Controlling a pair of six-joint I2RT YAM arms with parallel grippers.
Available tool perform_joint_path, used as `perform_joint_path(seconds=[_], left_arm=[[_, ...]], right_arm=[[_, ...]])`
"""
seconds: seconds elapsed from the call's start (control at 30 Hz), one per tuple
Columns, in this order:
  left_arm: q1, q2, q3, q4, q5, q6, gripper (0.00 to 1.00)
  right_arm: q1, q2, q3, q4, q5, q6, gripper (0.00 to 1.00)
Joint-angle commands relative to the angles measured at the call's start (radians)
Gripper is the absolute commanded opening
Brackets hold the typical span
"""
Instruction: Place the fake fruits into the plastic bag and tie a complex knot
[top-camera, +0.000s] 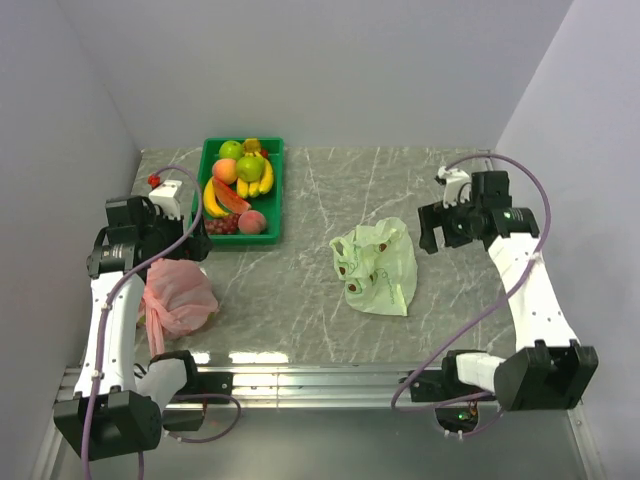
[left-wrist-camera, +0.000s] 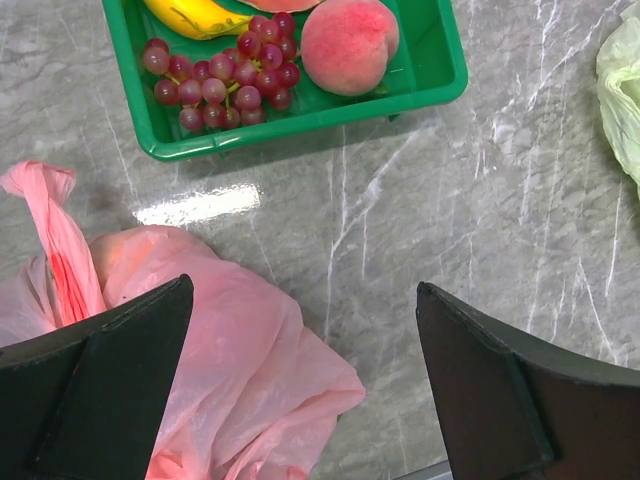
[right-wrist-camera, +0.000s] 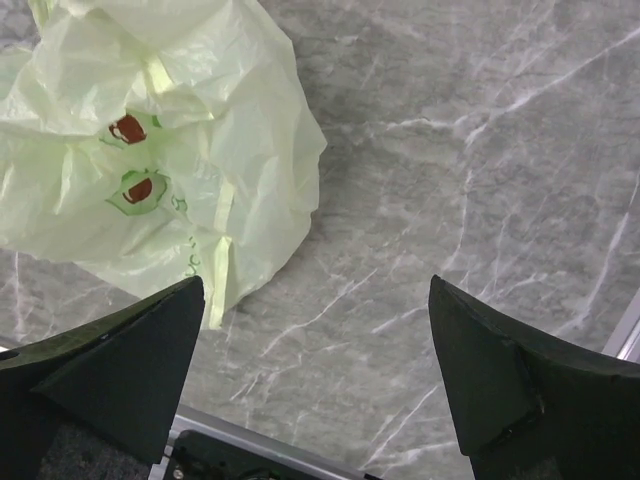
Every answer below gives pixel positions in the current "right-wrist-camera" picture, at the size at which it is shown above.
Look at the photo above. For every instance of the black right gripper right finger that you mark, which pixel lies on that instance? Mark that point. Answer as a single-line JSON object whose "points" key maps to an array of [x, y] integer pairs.
{"points": [[528, 405]]}

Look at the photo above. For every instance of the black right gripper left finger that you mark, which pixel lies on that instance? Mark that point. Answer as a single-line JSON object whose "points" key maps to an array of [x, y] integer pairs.
{"points": [[98, 401]]}

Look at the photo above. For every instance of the light green plastic bag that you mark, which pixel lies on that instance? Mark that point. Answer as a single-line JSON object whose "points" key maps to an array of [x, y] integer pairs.
{"points": [[151, 141]]}

